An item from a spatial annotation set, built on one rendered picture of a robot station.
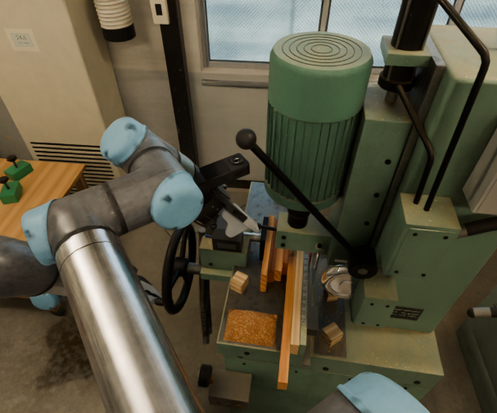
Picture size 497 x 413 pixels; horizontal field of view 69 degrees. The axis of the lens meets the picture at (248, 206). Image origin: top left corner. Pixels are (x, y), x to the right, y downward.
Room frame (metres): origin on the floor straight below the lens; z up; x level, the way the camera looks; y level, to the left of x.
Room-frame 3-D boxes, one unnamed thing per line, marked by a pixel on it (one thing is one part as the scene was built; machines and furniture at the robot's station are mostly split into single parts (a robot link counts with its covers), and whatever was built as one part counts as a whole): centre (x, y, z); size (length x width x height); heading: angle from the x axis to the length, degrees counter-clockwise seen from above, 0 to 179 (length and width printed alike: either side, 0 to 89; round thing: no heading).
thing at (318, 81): (0.62, -0.12, 1.35); 0.18 x 0.18 x 0.31
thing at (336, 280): (0.48, -0.24, 1.02); 0.12 x 0.03 x 0.12; 82
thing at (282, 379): (0.59, -0.12, 0.92); 0.62 x 0.02 x 0.04; 172
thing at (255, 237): (0.67, -0.02, 0.95); 0.09 x 0.07 x 0.09; 172
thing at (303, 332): (0.65, -0.17, 0.93); 0.60 x 0.02 x 0.06; 172
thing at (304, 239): (0.62, -0.14, 1.03); 0.14 x 0.07 x 0.09; 82
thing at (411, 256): (0.44, -0.32, 1.23); 0.09 x 0.08 x 0.15; 82
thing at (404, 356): (0.60, -0.25, 0.76); 0.57 x 0.45 x 0.09; 82
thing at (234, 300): (0.67, -0.02, 0.87); 0.61 x 0.30 x 0.06; 172
